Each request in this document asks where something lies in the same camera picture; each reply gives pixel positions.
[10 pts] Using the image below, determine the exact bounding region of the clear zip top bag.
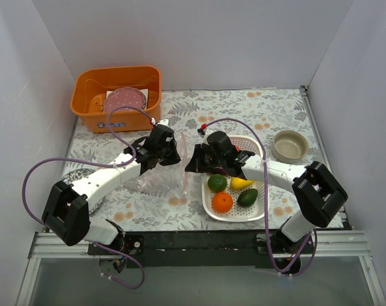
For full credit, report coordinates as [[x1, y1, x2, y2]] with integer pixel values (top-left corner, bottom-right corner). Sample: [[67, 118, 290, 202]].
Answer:
[[135, 132, 188, 198]]

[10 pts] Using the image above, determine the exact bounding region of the yellow mango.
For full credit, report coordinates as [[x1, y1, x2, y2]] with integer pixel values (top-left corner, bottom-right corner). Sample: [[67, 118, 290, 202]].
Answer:
[[230, 177, 255, 191]]

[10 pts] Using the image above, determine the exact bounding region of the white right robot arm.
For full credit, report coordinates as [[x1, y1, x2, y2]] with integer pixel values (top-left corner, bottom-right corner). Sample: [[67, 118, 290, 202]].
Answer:
[[193, 129, 348, 254]]

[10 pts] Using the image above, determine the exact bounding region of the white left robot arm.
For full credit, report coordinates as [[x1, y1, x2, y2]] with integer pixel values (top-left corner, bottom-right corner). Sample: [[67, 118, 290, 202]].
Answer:
[[41, 119, 181, 255]]

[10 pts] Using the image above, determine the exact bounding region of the purple eggplant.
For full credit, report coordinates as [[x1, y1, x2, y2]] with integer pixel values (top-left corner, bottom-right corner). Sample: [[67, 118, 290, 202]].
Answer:
[[210, 167, 234, 176]]

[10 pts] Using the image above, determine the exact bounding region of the green lime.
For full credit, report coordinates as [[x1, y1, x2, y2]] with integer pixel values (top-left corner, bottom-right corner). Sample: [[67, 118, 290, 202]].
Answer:
[[207, 174, 228, 193]]

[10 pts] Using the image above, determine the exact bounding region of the orange tangerine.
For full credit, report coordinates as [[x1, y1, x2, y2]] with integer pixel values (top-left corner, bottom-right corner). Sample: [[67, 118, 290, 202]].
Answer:
[[212, 192, 234, 214]]

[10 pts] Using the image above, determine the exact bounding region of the pink polka dot plate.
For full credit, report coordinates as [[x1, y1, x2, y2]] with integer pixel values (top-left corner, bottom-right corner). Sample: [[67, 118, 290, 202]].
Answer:
[[103, 87, 147, 113]]

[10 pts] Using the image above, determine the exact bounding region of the dark green avocado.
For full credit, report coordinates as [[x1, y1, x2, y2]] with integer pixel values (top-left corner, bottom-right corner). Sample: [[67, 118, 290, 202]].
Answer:
[[237, 189, 258, 207]]

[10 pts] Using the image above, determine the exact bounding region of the floral patterned table mat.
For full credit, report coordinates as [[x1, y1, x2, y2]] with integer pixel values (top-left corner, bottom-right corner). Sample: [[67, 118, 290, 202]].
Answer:
[[58, 88, 345, 232]]

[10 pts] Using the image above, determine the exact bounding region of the blue floral plate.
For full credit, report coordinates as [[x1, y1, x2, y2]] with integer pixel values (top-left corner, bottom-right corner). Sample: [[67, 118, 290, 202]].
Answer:
[[61, 168, 105, 215]]

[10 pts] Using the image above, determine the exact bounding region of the orange plastic tub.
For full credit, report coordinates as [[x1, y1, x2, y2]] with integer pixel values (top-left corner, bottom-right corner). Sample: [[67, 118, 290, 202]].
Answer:
[[70, 66, 161, 133]]

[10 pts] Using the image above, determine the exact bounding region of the beige ceramic bowl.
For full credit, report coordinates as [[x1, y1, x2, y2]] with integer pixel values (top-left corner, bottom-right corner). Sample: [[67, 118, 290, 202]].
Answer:
[[271, 130, 309, 164]]

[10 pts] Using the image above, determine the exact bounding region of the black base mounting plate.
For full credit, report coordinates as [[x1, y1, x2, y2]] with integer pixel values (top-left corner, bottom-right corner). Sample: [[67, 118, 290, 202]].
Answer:
[[87, 229, 318, 268]]

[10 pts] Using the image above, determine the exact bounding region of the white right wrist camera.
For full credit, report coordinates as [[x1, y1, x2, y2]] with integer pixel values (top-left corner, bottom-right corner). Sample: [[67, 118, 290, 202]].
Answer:
[[197, 124, 214, 142]]

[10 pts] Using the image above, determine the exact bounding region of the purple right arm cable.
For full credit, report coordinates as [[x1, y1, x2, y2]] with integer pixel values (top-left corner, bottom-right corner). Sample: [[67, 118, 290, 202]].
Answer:
[[200, 117, 318, 277]]

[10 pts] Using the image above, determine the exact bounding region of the aluminium table edge rail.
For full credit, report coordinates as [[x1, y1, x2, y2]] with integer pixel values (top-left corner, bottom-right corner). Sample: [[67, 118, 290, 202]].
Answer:
[[299, 85, 386, 305]]

